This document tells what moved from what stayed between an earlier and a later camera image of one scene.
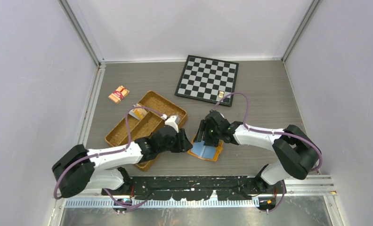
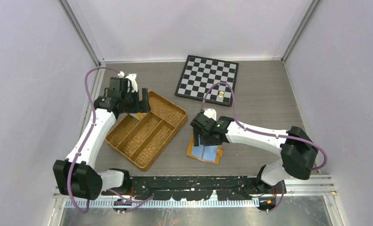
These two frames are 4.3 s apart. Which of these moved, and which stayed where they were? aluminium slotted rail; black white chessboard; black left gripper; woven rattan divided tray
Moved: black left gripper
Stayed: aluminium slotted rail; black white chessboard; woven rattan divided tray
